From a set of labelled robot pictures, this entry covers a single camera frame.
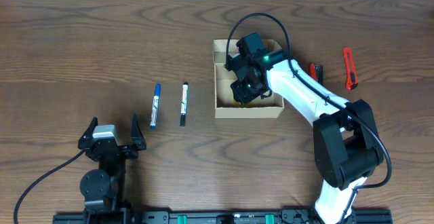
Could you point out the black whiteboard marker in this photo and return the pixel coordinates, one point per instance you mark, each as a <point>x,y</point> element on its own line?
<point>184,104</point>

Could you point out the orange utility knife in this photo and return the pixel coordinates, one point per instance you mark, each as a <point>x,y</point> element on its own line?
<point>352,79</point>

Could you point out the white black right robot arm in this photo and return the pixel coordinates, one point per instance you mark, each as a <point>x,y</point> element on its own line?
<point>347,147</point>

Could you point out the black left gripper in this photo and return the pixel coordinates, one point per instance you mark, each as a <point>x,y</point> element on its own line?
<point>138,140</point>

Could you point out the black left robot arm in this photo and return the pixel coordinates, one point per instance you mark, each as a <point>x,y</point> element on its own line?
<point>102,188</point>

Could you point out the open cardboard box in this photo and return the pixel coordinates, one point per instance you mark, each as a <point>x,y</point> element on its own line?
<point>225,105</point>

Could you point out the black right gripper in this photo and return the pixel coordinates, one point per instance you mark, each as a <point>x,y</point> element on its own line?
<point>240,98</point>

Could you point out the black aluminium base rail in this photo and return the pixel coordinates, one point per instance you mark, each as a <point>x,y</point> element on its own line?
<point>286,216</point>

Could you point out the blue whiteboard marker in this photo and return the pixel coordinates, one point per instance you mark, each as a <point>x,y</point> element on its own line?
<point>155,105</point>

